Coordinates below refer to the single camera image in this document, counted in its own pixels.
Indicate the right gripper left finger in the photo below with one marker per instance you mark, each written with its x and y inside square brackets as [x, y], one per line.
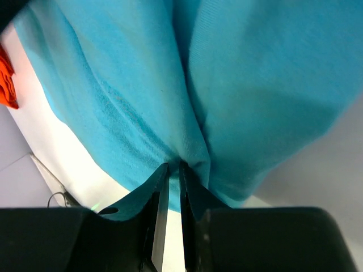
[128, 235]

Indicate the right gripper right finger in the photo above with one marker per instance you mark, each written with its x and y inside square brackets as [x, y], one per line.
[217, 237]

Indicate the teal t shirt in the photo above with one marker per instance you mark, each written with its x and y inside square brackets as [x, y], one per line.
[233, 88]

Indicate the orange t shirt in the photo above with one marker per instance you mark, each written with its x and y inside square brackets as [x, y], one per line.
[8, 94]

